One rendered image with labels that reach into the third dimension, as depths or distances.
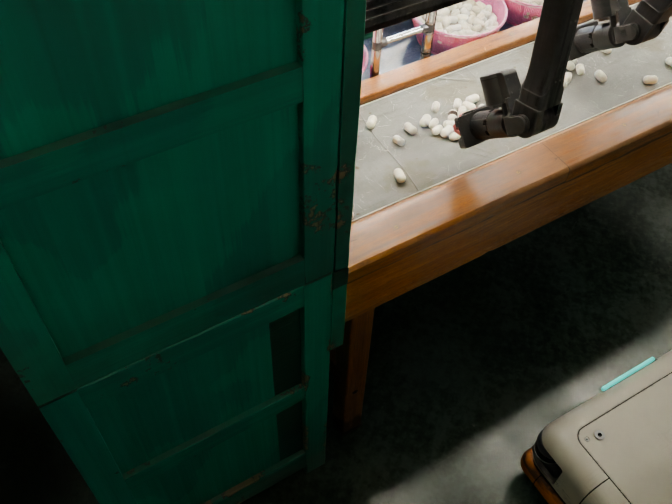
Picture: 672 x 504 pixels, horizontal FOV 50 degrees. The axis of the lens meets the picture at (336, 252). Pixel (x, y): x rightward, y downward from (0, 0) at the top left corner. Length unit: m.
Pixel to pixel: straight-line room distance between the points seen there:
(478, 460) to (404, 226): 0.83
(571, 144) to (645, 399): 0.66
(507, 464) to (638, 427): 0.37
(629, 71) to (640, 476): 0.98
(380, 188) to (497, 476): 0.88
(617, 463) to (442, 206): 0.74
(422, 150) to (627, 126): 0.48
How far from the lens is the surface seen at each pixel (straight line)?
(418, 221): 1.45
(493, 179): 1.57
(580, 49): 1.79
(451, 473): 2.02
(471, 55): 1.89
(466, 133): 1.50
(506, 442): 2.09
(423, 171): 1.59
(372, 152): 1.62
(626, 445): 1.86
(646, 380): 1.97
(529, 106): 1.36
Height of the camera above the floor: 1.84
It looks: 51 degrees down
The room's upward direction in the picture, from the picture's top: 3 degrees clockwise
